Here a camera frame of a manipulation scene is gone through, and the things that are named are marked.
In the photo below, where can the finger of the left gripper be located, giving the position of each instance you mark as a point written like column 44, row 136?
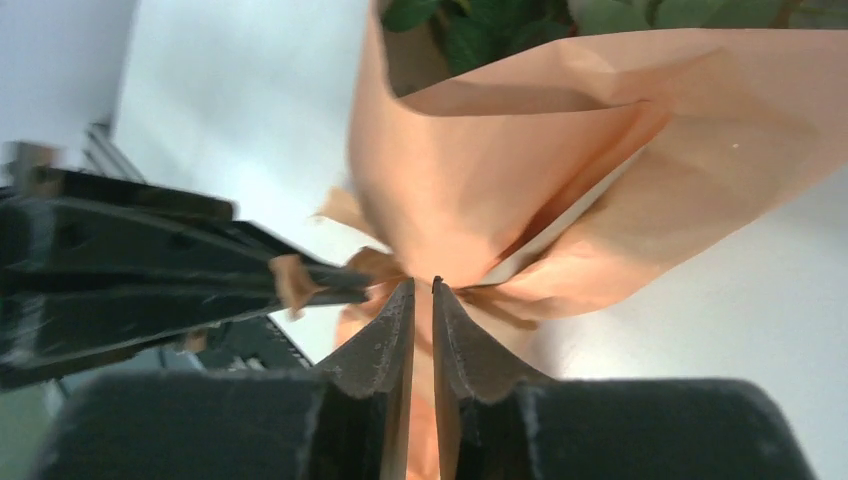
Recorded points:
column 68, row 220
column 57, row 323

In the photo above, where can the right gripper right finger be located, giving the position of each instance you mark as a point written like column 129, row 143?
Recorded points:
column 500, row 418

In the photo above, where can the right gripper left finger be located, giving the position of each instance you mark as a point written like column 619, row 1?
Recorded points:
column 345, row 418

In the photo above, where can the tan ribbon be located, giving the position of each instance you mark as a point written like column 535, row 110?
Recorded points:
column 296, row 286

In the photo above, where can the beige wrapping paper sheet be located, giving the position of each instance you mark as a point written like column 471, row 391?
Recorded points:
column 663, row 203

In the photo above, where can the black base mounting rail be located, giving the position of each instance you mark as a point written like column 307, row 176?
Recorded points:
column 256, row 343

